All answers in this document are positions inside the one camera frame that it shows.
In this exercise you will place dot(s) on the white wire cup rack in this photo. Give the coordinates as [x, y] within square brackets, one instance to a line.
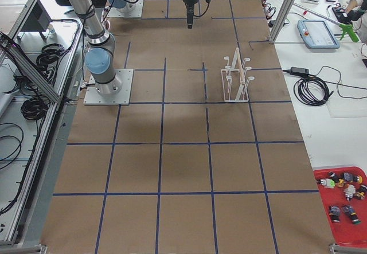
[235, 81]

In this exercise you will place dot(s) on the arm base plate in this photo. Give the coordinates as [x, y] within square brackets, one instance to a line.
[125, 8]
[115, 93]

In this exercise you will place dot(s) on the red parts tray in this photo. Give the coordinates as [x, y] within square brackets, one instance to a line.
[343, 193]

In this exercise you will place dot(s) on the black power adapter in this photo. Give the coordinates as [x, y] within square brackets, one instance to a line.
[297, 71]

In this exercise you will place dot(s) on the aluminium frame post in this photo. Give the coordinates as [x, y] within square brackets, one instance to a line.
[282, 14]

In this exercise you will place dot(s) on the green handled tool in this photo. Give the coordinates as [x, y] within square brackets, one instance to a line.
[348, 29]

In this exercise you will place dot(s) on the blue teach pendant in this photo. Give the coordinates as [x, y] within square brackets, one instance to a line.
[316, 34]

